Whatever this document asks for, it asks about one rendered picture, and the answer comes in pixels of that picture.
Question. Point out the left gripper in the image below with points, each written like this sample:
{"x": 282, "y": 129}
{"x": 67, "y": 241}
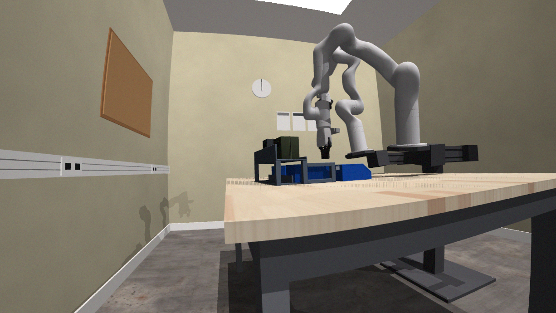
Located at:
{"x": 324, "y": 138}

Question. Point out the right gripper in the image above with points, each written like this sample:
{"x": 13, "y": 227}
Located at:
{"x": 326, "y": 96}

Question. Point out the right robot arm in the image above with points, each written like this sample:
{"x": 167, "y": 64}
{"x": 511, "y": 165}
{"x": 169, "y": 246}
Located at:
{"x": 347, "y": 108}

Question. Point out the olive green case with orange latches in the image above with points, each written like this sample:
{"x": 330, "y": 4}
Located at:
{"x": 287, "y": 147}

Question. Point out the grey metal shelf rack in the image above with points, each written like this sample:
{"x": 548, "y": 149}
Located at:
{"x": 268, "y": 155}

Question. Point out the dark grey case with orange latches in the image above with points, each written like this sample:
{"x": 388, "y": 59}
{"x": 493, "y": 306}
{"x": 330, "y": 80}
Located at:
{"x": 267, "y": 143}

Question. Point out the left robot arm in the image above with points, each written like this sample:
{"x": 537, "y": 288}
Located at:
{"x": 405, "y": 78}

